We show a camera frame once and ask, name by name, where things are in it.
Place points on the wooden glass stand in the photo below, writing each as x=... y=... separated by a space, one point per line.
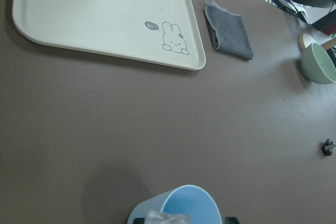
x=305 y=40

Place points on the mint green bowl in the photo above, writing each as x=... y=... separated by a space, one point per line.
x=316 y=65

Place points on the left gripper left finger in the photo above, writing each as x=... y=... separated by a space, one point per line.
x=139 y=220

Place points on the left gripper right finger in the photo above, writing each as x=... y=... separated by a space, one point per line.
x=231 y=220

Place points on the grey folded cloth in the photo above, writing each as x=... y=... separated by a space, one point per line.
x=228 y=31

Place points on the dark cherries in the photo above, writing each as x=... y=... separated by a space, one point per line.
x=327 y=148

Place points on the single clear ice cube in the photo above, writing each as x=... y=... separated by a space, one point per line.
x=156 y=217

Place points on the cream rabbit tray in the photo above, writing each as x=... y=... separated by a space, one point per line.
x=163 y=32

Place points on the blue plastic cup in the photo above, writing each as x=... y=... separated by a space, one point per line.
x=187 y=199

